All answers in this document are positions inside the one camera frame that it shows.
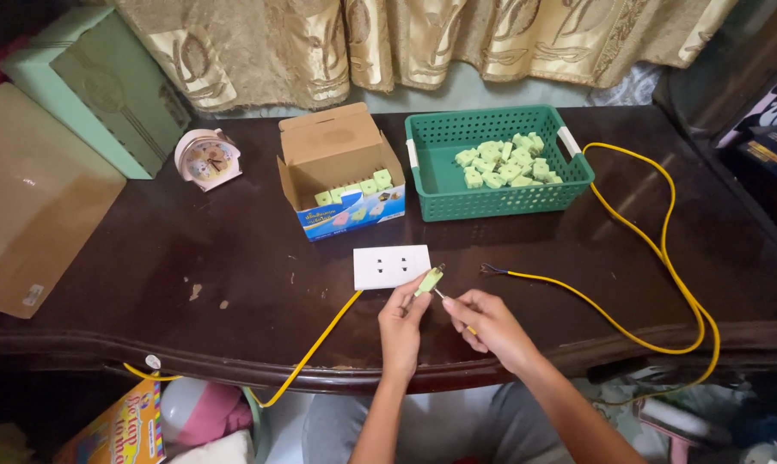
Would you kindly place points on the cardboard carton with blue print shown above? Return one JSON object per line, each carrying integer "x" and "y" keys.
{"x": 337, "y": 154}

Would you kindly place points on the white double wall socket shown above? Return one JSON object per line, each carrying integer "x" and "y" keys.
{"x": 390, "y": 266}

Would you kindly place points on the person's left hand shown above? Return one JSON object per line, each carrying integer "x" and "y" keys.
{"x": 398, "y": 335}

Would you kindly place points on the heap of household clutter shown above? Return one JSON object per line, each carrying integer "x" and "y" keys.
{"x": 704, "y": 419}

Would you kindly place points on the person's right hand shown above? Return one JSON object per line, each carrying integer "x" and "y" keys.
{"x": 498, "y": 328}

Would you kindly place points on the mint green gift box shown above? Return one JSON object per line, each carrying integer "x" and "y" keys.
{"x": 105, "y": 90}

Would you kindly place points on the heap of green plugs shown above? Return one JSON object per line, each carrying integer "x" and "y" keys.
{"x": 508, "y": 164}

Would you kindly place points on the small round white sticker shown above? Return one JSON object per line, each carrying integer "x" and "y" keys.
{"x": 152, "y": 362}

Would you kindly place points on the row of green plugs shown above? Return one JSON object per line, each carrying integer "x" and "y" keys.
{"x": 368, "y": 187}

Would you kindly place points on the beige patterned curtain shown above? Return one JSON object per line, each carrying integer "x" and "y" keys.
{"x": 395, "y": 38}

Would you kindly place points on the black cartoon print box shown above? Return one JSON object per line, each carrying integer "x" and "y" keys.
{"x": 772, "y": 129}

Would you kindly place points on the person's grey trousers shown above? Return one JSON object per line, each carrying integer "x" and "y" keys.
{"x": 446, "y": 425}

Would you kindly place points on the flat brown cardboard box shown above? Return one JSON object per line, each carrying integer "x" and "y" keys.
{"x": 34, "y": 200}

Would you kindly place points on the pink and white plush toy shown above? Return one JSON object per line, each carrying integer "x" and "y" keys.
{"x": 201, "y": 409}

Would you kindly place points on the pink alarm clock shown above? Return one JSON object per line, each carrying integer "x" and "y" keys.
{"x": 207, "y": 160}

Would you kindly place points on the colourful printed book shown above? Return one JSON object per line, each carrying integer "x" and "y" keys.
{"x": 121, "y": 428}

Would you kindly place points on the green two-pin plug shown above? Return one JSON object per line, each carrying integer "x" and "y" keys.
{"x": 430, "y": 281}

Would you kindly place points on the white lace cloth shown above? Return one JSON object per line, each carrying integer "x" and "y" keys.
{"x": 624, "y": 87}

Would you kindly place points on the dark glass cabinet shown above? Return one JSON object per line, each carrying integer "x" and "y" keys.
{"x": 724, "y": 77}

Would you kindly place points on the green plastic basket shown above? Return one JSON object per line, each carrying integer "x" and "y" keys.
{"x": 437, "y": 167}

